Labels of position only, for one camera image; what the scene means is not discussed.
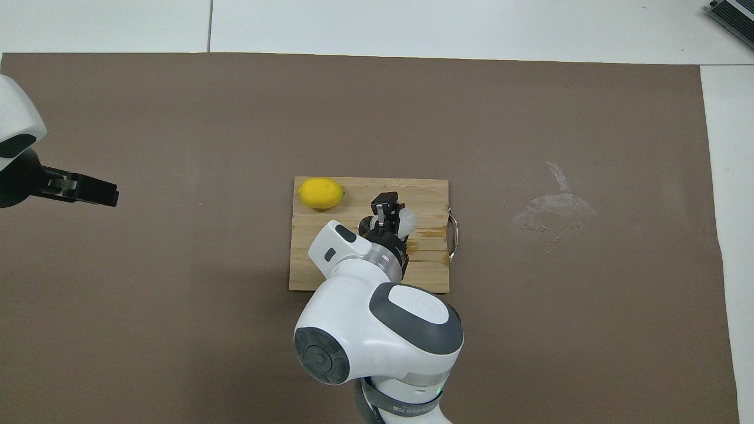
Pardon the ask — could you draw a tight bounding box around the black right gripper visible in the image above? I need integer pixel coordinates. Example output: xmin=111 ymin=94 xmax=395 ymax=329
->
xmin=358 ymin=191 xmax=411 ymax=282

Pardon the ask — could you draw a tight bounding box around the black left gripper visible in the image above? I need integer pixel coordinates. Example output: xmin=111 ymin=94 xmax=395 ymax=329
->
xmin=0 ymin=147 xmax=120 ymax=208

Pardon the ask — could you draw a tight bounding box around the small clear glass cup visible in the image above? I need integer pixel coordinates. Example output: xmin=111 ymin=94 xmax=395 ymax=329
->
xmin=395 ymin=207 xmax=418 ymax=240

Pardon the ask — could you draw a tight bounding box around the wooden cutting board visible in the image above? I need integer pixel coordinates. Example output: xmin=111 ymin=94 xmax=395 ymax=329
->
xmin=289 ymin=176 xmax=459 ymax=294

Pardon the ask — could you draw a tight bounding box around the yellow lemon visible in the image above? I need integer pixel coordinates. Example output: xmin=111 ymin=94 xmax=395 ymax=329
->
xmin=297 ymin=177 xmax=345 ymax=211

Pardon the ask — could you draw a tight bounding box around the brown paper table mat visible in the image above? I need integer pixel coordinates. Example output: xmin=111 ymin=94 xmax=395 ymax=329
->
xmin=0 ymin=52 xmax=742 ymax=424

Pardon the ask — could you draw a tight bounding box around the grey ribbed device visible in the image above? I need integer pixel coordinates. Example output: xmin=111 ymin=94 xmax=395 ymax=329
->
xmin=709 ymin=0 xmax=754 ymax=49

